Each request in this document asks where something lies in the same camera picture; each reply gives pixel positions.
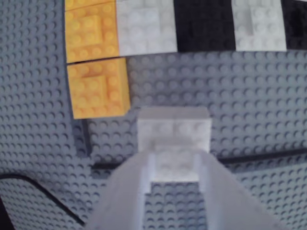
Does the grey studded lego baseplate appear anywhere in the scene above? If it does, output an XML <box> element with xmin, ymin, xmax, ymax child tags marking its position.
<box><xmin>0</xmin><ymin>0</ymin><xmax>307</xmax><ymax>230</ymax></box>

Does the black cable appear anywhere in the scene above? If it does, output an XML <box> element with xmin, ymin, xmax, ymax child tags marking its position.
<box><xmin>0</xmin><ymin>173</ymin><xmax>85</xmax><ymax>226</ymax></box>

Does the yellow lego cube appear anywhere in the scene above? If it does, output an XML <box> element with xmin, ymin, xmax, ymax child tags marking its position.
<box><xmin>64</xmin><ymin>0</ymin><xmax>116</xmax><ymax>12</ymax></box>
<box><xmin>64</xmin><ymin>2</ymin><xmax>120</xmax><ymax>64</ymax></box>
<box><xmin>66</xmin><ymin>57</ymin><xmax>131</xmax><ymax>120</ymax></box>

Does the short dark grey lego strip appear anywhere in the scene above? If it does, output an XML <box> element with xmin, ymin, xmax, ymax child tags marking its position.
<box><xmin>73</xmin><ymin>119</ymin><xmax>92</xmax><ymax>158</ymax></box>

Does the long dark grey lego strip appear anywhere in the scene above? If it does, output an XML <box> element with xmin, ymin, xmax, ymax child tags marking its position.
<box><xmin>91</xmin><ymin>149</ymin><xmax>307</xmax><ymax>170</ymax></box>

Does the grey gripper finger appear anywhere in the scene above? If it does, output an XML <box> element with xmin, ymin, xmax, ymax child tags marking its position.
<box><xmin>85</xmin><ymin>151</ymin><xmax>156</xmax><ymax>230</ymax></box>
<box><xmin>193</xmin><ymin>151</ymin><xmax>282</xmax><ymax>230</ymax></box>

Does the white lego cube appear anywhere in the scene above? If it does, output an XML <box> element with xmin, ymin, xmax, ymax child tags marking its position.
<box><xmin>137</xmin><ymin>106</ymin><xmax>213</xmax><ymax>183</ymax></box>
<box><xmin>116</xmin><ymin>0</ymin><xmax>178</xmax><ymax>56</ymax></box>
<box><xmin>231</xmin><ymin>0</ymin><xmax>288</xmax><ymax>52</ymax></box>

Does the black lego cube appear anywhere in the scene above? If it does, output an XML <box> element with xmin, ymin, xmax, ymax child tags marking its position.
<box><xmin>280</xmin><ymin>0</ymin><xmax>307</xmax><ymax>51</ymax></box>
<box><xmin>172</xmin><ymin>0</ymin><xmax>237</xmax><ymax>53</ymax></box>

